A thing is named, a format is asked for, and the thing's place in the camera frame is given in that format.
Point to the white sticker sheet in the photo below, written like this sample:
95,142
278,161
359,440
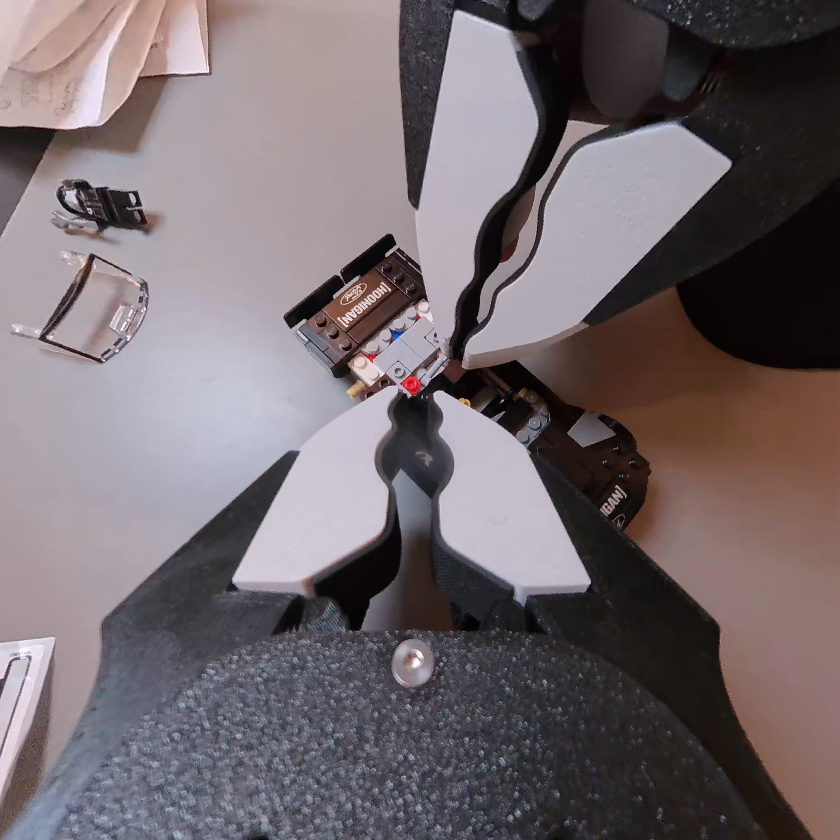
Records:
20,696

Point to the black mesh pad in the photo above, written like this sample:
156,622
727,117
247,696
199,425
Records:
775,302

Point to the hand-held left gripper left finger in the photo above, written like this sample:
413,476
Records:
322,505

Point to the small black lego piece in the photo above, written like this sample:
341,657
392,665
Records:
103,204

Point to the clear lego windshield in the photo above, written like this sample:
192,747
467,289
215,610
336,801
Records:
92,309

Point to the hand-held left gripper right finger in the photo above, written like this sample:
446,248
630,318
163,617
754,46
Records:
512,509

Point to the black lego car model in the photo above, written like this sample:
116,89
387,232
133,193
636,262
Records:
368,322

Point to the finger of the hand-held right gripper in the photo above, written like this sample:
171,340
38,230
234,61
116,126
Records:
473,145
591,236

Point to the white paper bags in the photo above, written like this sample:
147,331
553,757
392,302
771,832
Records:
92,53

